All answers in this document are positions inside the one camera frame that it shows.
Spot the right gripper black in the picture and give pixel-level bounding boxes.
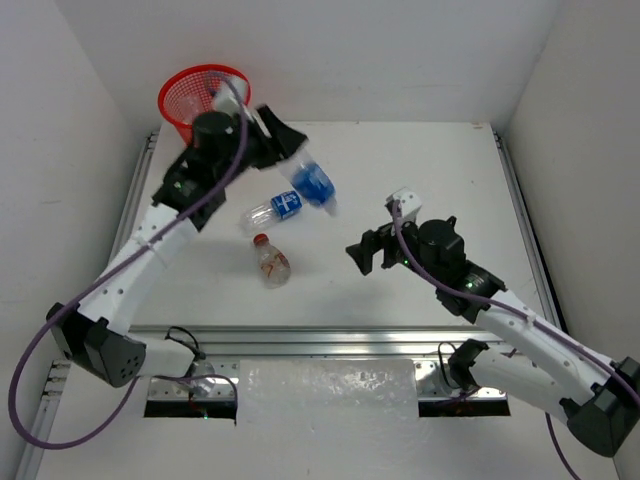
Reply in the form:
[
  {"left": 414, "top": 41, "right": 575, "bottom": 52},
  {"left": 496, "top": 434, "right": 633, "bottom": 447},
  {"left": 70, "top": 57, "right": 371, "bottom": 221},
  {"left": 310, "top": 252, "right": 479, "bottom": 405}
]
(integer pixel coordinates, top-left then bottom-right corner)
[{"left": 346, "top": 210, "right": 442, "bottom": 287}]

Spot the red cap crushed bottle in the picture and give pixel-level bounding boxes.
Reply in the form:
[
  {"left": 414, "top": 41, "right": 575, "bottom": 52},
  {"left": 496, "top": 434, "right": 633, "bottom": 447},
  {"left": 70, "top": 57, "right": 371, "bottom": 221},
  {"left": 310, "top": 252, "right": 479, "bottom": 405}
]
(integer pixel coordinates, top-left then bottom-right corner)
[{"left": 253, "top": 233, "right": 291, "bottom": 288}]

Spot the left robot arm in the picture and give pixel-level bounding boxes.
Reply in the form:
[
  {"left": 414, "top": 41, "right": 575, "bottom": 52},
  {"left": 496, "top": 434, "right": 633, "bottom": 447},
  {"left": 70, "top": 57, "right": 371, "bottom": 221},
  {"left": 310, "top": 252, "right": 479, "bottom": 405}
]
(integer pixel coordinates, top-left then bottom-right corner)
[{"left": 46, "top": 105, "right": 308, "bottom": 388}]

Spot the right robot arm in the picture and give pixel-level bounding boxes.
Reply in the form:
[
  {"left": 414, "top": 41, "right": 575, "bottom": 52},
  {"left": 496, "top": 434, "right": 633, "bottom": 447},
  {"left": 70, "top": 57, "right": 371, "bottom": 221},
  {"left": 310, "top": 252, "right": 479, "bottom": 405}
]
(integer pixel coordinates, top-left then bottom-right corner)
[{"left": 346, "top": 217, "right": 639, "bottom": 458}]

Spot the red mesh waste bin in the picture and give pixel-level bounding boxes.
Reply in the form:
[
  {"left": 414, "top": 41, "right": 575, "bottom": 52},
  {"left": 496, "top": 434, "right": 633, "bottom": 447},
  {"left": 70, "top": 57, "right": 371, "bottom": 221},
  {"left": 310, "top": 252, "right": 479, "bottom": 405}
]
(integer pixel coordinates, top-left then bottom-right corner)
[{"left": 157, "top": 64, "right": 252, "bottom": 145}]

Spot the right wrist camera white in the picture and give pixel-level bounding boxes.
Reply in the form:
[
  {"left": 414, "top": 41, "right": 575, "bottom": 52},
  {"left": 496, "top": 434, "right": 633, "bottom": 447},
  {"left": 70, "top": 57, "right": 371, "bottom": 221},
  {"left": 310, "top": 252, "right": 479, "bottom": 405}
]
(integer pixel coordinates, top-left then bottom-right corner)
[{"left": 385, "top": 187, "right": 423, "bottom": 225}]

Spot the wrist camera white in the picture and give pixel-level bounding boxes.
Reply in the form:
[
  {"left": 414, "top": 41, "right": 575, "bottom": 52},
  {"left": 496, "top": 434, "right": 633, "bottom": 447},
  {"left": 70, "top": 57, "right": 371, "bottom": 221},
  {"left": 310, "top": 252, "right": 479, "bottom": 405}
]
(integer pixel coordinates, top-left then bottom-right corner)
[
  {"left": 385, "top": 187, "right": 423, "bottom": 225},
  {"left": 210, "top": 77, "right": 249, "bottom": 116}
]

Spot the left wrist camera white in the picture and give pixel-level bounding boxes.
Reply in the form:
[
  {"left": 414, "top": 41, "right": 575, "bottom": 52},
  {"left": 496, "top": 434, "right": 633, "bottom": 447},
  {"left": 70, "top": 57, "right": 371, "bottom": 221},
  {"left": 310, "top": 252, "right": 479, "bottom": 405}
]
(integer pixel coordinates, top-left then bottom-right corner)
[{"left": 210, "top": 77, "right": 249, "bottom": 116}]

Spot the right aluminium side rail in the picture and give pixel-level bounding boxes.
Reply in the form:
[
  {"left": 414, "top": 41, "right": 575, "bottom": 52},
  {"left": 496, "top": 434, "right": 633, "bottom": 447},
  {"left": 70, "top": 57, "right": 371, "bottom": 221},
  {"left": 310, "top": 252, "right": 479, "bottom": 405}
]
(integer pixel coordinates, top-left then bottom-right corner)
[{"left": 493, "top": 131, "right": 557, "bottom": 318}]

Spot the aluminium side rail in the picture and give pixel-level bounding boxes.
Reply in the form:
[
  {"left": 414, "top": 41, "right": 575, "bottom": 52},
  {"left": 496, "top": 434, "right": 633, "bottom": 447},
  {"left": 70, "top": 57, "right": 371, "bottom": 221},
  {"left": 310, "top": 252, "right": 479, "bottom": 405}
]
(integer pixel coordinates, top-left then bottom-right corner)
[
  {"left": 109, "top": 130, "right": 159, "bottom": 261},
  {"left": 493, "top": 131, "right": 557, "bottom": 318}
]

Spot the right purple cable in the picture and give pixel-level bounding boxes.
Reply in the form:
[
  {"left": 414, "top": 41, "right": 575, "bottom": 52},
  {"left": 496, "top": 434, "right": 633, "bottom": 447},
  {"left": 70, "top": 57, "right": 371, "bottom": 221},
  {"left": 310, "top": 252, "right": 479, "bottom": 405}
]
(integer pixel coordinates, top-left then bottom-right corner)
[{"left": 392, "top": 199, "right": 640, "bottom": 480}]

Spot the left aluminium side rail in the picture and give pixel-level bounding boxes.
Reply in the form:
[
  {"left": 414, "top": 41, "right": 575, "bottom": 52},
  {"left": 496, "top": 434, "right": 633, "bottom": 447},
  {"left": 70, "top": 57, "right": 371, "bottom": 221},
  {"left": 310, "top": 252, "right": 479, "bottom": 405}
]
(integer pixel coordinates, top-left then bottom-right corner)
[{"left": 109, "top": 130, "right": 159, "bottom": 261}]

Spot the aluminium front rail frame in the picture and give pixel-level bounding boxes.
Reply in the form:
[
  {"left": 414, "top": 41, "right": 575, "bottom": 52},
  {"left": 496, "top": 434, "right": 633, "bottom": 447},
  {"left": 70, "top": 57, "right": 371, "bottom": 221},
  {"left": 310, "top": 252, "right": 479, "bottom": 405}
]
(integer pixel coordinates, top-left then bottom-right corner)
[{"left": 42, "top": 324, "right": 556, "bottom": 406}]

